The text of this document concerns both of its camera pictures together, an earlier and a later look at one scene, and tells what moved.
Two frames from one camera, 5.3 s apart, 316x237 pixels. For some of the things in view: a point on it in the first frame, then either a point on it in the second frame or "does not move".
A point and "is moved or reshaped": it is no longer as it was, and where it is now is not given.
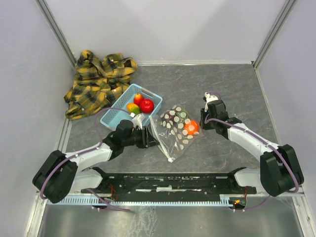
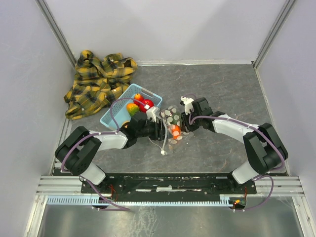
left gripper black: [148, 141] to [159, 134]
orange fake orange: [192, 127] is moved or reshaped
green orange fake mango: [133, 108] does not move
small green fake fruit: [184, 114] is moved or reshaped
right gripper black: [203, 114] to [186, 127]
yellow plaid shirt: [98, 83] does not move
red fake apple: [146, 106] does not move
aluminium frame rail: [54, 26] does not move
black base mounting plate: [169, 187] does not move
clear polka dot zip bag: [176, 129] is moved or reshaped
